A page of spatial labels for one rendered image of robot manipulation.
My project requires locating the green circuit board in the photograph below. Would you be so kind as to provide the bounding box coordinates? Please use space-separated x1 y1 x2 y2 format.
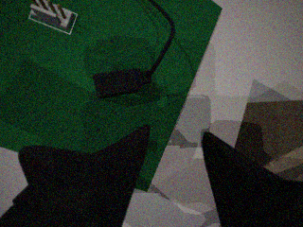
0 0 223 192

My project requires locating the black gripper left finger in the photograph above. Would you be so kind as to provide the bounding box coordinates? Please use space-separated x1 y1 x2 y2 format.
18 124 151 227

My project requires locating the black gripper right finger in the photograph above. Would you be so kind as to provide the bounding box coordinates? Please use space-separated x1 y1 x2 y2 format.
202 131 303 227

